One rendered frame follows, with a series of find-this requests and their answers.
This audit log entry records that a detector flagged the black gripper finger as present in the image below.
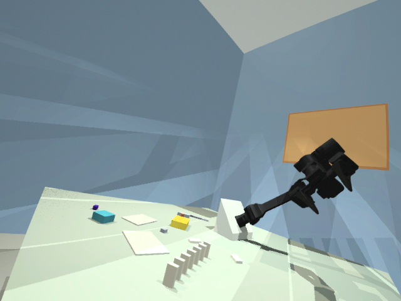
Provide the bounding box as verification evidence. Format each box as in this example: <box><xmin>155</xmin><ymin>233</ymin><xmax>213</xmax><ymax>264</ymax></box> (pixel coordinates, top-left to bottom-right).
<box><xmin>293</xmin><ymin>191</ymin><xmax>319</xmax><ymax>214</ymax></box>
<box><xmin>331</xmin><ymin>159</ymin><xmax>355</xmax><ymax>192</ymax></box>

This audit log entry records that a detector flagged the teal rectangular block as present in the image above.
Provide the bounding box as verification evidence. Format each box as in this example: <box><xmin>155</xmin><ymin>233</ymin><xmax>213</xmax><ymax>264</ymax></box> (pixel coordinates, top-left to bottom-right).
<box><xmin>92</xmin><ymin>210</ymin><xmax>115</xmax><ymax>224</ymax></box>

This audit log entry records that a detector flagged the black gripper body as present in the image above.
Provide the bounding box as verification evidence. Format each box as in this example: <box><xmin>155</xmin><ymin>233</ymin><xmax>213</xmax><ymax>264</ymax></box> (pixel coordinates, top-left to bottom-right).
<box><xmin>288</xmin><ymin>152</ymin><xmax>359</xmax><ymax>208</ymax></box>

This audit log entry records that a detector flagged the yellow rectangular block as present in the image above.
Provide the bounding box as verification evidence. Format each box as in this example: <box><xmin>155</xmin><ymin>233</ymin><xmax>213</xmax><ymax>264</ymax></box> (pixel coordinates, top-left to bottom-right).
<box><xmin>170</xmin><ymin>216</ymin><xmax>189</xmax><ymax>231</ymax></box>

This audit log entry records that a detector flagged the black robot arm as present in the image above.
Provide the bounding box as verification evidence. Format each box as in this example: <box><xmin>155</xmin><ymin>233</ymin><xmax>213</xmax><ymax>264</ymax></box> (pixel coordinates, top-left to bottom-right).
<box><xmin>235</xmin><ymin>138</ymin><xmax>345</xmax><ymax>228</ymax></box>

